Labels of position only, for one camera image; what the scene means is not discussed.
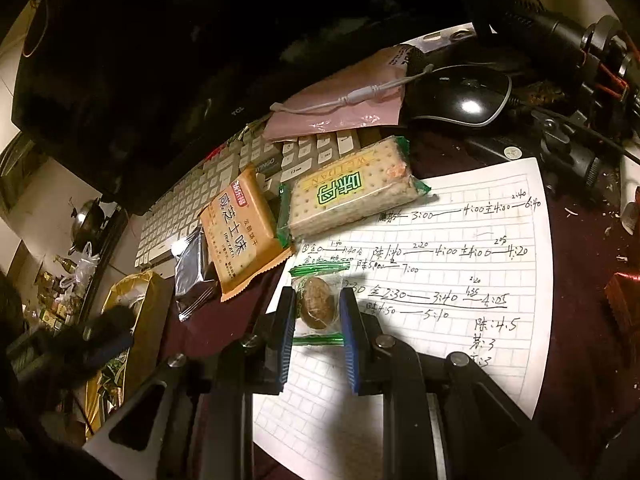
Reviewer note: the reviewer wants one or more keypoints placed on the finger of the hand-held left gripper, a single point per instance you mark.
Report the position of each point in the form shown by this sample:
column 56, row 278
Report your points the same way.
column 110, row 345

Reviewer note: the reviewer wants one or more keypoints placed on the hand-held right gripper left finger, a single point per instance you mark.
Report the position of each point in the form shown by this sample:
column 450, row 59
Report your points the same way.
column 286, row 345

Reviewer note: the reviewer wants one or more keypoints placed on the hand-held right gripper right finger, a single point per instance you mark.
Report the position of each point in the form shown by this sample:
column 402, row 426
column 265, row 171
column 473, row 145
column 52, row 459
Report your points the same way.
column 350, row 350

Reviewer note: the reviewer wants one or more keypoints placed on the clear packet with brown egg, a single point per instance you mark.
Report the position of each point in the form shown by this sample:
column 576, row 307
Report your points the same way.
column 316, row 302

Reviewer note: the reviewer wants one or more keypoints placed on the cardboard box with white lining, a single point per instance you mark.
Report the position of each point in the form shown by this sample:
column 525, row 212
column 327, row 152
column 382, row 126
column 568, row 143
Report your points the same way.
column 145, row 300

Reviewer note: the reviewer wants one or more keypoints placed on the group of condiment bottles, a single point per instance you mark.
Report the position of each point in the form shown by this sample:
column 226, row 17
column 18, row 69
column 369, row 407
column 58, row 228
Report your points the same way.
column 55, row 295

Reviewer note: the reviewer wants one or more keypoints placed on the white handwritten paper sheet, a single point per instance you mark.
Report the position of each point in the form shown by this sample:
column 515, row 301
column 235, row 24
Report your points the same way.
column 425, row 320

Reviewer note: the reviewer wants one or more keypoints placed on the clear plastic bag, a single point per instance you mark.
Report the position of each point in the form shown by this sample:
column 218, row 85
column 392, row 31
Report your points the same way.
column 86, row 265

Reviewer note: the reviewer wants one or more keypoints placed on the silver foil snack packet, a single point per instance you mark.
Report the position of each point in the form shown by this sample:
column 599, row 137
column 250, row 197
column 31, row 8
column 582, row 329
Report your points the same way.
column 195, row 275

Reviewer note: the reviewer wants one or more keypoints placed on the orange cracker packet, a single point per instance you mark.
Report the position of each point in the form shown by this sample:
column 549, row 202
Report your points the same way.
column 240, row 240

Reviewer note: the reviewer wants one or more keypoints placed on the steel wok with lid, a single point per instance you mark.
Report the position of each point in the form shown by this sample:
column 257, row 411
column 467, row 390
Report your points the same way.
column 86, row 222

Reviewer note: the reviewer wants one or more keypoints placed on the white keyboard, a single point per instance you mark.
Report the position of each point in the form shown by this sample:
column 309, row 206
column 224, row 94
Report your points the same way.
column 165, row 230

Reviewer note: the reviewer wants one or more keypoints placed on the large cracker packet green label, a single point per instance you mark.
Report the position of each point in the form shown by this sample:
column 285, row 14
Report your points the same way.
column 345, row 195

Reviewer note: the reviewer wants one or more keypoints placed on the dark red tablecloth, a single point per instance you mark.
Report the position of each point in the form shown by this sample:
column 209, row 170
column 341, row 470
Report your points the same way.
column 580, row 285

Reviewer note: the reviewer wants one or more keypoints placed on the pink plastic bag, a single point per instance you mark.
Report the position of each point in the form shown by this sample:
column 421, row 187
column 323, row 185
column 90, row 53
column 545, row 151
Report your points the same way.
column 350, row 95

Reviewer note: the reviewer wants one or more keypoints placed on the black computer mouse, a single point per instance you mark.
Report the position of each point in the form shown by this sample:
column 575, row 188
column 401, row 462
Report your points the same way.
column 457, row 95

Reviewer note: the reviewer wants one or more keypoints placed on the dark red crinkled packet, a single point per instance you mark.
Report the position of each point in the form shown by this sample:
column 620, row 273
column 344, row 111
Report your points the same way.
column 624, row 305

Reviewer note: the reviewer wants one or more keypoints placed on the black monitor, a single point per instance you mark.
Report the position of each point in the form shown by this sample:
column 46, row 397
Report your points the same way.
column 175, row 60

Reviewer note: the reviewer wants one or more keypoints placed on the black mini tripod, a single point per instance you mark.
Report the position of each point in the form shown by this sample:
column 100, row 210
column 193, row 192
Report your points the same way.
column 575, row 155

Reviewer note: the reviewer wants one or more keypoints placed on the small white bottle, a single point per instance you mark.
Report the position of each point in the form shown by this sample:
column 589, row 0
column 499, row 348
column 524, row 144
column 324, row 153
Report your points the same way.
column 631, row 195

